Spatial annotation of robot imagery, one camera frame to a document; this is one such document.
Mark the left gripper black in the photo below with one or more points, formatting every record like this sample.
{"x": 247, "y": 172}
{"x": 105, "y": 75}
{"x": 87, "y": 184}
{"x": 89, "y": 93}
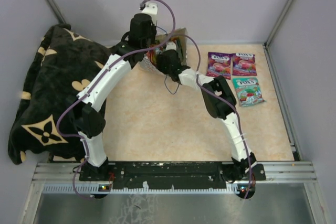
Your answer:
{"x": 154, "y": 29}

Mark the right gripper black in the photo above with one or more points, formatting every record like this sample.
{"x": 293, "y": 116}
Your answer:
{"x": 160, "y": 64}

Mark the blue checkered paper bag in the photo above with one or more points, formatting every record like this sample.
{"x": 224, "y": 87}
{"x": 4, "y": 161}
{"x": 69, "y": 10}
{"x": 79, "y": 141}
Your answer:
{"x": 179, "y": 38}

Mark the pink Fox's candy packet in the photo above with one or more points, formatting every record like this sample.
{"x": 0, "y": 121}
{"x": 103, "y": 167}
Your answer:
{"x": 219, "y": 64}

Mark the purple Fox's candy packet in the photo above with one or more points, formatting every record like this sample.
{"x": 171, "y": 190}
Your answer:
{"x": 243, "y": 64}

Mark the teal Fox's candy packet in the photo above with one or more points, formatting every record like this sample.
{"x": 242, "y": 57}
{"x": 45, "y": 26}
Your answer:
{"x": 248, "y": 91}

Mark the orange Fox's candy packet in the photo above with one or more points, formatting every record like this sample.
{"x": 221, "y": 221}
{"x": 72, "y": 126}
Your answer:
{"x": 153, "y": 54}

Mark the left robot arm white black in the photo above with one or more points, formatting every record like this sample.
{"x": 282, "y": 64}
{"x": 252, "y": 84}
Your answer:
{"x": 86, "y": 115}

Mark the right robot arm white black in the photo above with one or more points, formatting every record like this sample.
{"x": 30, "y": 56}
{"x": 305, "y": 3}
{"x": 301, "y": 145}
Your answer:
{"x": 220, "y": 104}

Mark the black floral plush blanket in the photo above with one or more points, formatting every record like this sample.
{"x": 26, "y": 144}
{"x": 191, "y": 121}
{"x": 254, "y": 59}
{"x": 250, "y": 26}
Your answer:
{"x": 64, "y": 64}

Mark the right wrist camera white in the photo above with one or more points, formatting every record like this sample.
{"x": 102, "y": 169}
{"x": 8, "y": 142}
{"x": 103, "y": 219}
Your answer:
{"x": 170, "y": 46}

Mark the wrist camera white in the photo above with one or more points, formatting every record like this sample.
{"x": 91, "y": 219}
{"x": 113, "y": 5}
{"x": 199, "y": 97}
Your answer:
{"x": 170, "y": 46}
{"x": 150, "y": 9}

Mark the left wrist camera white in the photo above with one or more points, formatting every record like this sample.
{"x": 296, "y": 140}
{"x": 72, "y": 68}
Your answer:
{"x": 150, "y": 9}

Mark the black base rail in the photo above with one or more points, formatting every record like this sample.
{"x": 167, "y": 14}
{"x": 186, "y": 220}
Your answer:
{"x": 170, "y": 175}

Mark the right aluminium frame post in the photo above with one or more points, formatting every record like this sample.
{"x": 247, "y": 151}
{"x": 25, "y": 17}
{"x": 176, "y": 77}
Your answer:
{"x": 280, "y": 20}

